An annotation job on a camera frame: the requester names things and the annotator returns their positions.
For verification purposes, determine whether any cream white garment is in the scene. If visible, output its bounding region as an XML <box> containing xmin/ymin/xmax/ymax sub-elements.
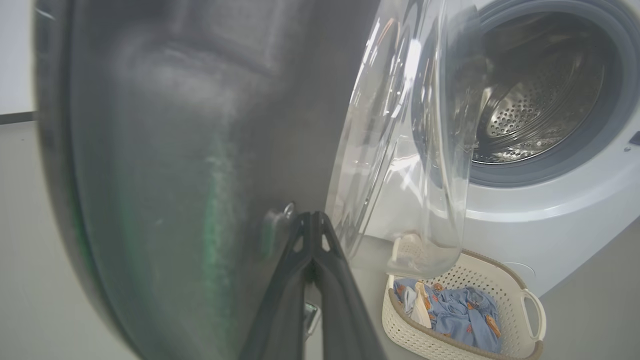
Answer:
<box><xmin>402</xmin><ymin>281</ymin><xmax>433</xmax><ymax>329</ymax></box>

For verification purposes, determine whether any cream perforated laundry basket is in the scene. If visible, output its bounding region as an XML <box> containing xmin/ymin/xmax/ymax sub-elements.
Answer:
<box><xmin>381</xmin><ymin>234</ymin><xmax>547</xmax><ymax>360</ymax></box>

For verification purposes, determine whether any stainless steel washing machine drum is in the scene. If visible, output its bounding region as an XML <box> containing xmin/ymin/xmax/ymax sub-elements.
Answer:
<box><xmin>472</xmin><ymin>10</ymin><xmax>621</xmax><ymax>165</ymax></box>

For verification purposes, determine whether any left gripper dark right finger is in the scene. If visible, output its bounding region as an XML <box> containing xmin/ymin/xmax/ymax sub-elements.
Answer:
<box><xmin>313</xmin><ymin>211</ymin><xmax>386</xmax><ymax>360</ymax></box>

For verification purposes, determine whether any blue bear-print garment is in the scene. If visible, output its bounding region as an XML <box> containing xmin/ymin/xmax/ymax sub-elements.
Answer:
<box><xmin>392</xmin><ymin>277</ymin><xmax>503</xmax><ymax>355</ymax></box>

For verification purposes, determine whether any round white filter cover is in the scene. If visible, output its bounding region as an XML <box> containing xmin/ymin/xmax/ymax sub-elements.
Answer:
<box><xmin>502</xmin><ymin>261</ymin><xmax>537</xmax><ymax>288</ymax></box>

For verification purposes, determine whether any black round glass washer door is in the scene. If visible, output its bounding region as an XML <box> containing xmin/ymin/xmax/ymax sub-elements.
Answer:
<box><xmin>32</xmin><ymin>0</ymin><xmax>483</xmax><ymax>360</ymax></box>

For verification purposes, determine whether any white front-load washing machine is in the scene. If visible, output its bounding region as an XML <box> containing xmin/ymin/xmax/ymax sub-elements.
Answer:
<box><xmin>365</xmin><ymin>0</ymin><xmax>640</xmax><ymax>298</ymax></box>

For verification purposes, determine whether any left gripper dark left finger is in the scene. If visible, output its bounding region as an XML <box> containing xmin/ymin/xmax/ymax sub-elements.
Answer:
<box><xmin>240</xmin><ymin>211</ymin><xmax>317</xmax><ymax>360</ymax></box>

